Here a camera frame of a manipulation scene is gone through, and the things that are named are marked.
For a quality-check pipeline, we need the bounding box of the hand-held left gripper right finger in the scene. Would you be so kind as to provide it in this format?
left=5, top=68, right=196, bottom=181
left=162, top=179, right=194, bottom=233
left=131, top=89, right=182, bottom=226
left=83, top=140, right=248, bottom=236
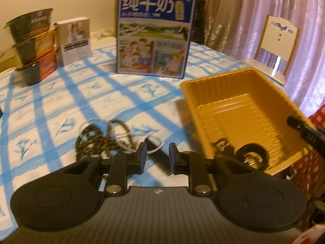
left=169, top=142, right=254, bottom=197

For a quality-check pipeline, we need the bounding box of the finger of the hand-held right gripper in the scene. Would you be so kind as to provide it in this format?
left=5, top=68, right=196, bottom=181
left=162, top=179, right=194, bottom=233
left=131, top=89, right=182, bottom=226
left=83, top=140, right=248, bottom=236
left=287, top=115, right=325, bottom=151

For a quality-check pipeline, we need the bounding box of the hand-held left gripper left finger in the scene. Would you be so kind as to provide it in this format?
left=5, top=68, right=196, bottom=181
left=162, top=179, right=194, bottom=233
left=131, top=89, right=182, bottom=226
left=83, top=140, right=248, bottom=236
left=61, top=142, right=148, bottom=197

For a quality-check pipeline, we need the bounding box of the black bar-shaped accessory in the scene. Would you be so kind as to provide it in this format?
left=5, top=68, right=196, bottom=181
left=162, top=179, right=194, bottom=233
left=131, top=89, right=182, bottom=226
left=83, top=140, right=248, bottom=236
left=145, top=137, right=173, bottom=169

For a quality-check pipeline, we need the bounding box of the silver bangle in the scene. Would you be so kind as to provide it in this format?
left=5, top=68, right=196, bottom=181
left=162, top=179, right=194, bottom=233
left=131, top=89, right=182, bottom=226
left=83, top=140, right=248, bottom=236
left=146, top=136, right=163, bottom=155

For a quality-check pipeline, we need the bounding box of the brown bead bracelet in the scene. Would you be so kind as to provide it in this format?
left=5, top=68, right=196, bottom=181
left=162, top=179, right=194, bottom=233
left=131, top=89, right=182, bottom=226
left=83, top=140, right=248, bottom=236
left=107, top=119, right=138, bottom=158

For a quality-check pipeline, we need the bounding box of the dark bead bracelet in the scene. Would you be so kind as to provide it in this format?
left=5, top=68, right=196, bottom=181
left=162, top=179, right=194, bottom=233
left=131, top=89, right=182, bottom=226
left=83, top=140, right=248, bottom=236
left=213, top=137, right=230, bottom=155

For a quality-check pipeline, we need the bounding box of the black bangle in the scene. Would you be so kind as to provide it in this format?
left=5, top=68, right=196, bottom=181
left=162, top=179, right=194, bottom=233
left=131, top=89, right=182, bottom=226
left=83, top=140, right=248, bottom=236
left=236, top=144, right=268, bottom=170

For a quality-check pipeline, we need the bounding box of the yellow plastic tray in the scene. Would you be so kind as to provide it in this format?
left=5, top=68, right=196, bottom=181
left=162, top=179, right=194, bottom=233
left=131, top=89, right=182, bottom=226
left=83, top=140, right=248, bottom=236
left=180, top=67, right=316, bottom=176

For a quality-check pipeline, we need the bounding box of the red checked cloth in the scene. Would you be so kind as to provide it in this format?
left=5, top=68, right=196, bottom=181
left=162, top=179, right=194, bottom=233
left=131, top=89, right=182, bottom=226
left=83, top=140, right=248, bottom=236
left=289, top=105, right=325, bottom=244

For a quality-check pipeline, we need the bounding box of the white wooden chair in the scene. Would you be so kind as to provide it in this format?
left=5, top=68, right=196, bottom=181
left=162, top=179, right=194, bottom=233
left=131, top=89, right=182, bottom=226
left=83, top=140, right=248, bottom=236
left=243, top=15, right=300, bottom=86

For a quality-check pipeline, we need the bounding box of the blue checked tablecloth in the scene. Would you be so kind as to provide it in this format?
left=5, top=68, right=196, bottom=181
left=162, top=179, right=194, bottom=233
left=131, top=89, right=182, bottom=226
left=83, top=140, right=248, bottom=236
left=0, top=41, right=287, bottom=234

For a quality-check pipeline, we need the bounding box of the dark blue milk carton box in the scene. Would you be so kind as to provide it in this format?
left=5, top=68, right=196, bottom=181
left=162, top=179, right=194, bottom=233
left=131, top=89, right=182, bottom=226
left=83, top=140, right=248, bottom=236
left=116, top=0, right=198, bottom=79

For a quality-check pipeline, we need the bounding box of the pink patterned curtain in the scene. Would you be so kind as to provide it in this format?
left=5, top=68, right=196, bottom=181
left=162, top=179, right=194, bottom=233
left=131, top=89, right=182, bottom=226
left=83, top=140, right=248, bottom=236
left=203, top=0, right=325, bottom=117

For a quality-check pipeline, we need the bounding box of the small white product box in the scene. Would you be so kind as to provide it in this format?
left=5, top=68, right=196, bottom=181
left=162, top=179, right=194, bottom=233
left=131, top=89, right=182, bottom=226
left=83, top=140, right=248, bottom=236
left=53, top=17, right=92, bottom=66

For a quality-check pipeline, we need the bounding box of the red label instant noodle bowl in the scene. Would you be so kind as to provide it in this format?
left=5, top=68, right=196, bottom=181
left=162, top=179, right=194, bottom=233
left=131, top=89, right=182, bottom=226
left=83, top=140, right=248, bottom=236
left=16, top=51, right=57, bottom=85

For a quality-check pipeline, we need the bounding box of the black instant noodle bowl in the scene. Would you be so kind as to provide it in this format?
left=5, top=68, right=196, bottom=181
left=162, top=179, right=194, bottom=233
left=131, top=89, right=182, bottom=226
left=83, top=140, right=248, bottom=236
left=4, top=8, right=54, bottom=42

